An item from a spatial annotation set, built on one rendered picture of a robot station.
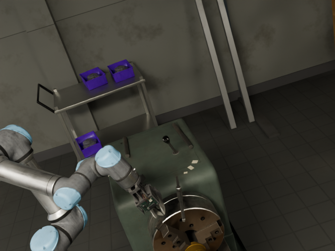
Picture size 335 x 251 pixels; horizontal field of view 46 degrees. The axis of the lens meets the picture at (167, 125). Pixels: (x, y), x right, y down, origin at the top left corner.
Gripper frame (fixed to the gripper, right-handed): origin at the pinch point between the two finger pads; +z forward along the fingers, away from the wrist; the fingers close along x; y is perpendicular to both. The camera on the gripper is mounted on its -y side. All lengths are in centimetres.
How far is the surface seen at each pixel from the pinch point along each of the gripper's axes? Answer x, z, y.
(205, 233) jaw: 6.1, 25.2, -3.6
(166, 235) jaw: -6.0, 13.6, -3.1
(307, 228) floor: 49, 157, -85
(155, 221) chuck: -7.8, 11.4, -11.5
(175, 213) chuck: 1.6, 10.7, -7.0
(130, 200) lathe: -13.5, 4.5, -24.9
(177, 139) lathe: 17, 13, -58
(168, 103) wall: 13, 121, -323
